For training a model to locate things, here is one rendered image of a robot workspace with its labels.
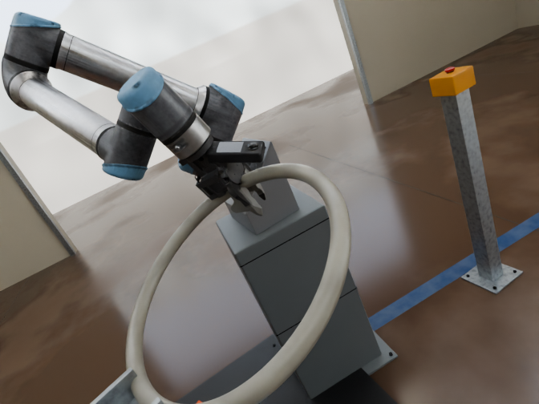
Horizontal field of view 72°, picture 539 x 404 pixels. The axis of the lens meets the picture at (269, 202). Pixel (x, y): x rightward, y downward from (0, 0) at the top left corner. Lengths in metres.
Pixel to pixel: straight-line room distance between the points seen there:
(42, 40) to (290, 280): 1.15
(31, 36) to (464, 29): 6.69
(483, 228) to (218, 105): 1.35
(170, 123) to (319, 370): 1.39
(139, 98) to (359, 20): 5.60
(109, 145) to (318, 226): 0.87
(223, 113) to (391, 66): 5.23
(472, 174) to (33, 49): 1.70
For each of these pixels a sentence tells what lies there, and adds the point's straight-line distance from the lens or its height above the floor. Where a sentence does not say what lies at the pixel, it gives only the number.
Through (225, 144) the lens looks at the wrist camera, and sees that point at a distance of 0.78.
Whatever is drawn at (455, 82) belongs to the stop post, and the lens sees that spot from 1.70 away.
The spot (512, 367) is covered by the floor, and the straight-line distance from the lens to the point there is 1.89.
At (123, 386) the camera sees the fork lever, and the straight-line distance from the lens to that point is 0.71.
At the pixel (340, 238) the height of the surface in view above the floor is 1.20.
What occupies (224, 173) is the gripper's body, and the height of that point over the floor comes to 1.28.
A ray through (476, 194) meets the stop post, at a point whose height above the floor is 0.52.
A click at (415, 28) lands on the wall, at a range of 6.72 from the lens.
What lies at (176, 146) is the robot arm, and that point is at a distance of 0.74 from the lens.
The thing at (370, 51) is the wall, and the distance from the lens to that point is 6.25.
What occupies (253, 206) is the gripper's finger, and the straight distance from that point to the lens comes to 0.81.
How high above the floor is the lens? 1.48
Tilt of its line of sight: 22 degrees down
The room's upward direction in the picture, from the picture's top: 24 degrees counter-clockwise
